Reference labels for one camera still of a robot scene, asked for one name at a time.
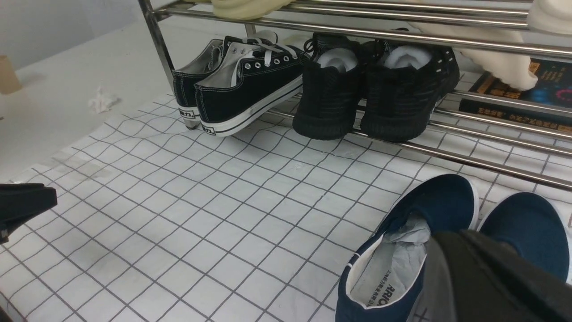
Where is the left black knit sneaker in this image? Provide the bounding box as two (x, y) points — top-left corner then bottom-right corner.
(292, 33), (364, 140)

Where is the right black knit sneaker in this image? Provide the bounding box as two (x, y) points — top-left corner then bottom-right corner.
(360, 39), (460, 142)

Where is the right black canvas sneaker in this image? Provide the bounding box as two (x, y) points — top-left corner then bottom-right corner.
(194, 32), (311, 137)

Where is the black canvas sneaker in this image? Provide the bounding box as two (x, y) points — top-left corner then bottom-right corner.
(194, 32), (311, 137)
(172, 39), (223, 130)

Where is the brown cardboard box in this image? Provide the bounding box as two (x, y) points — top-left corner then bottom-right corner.
(0, 55), (22, 94)

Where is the navy slip-on shoe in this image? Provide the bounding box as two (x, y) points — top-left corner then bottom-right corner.
(335, 174), (479, 322)
(477, 192), (571, 283)

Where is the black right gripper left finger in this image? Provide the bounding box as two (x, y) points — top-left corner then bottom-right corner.
(0, 183), (58, 243)

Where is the white grid-pattern floor cloth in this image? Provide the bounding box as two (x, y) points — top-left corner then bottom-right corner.
(0, 94), (571, 322)

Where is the dark colourful book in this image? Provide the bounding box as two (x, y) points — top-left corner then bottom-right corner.
(459, 59), (572, 134)

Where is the crumpled white paper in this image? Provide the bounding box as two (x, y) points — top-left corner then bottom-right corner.
(88, 86), (120, 114)

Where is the far-right beige slipper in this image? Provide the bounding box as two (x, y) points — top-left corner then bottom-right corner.
(527, 0), (572, 35)

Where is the left black canvas sneaker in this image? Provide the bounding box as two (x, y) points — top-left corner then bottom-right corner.
(172, 39), (223, 130)

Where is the black knit sneaker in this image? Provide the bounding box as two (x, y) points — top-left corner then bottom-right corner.
(360, 39), (460, 142)
(292, 33), (364, 140)

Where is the silver metal shoe rack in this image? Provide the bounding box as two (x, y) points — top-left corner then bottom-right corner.
(139, 0), (571, 191)

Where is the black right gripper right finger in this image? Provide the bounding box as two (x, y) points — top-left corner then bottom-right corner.
(423, 230), (572, 322)

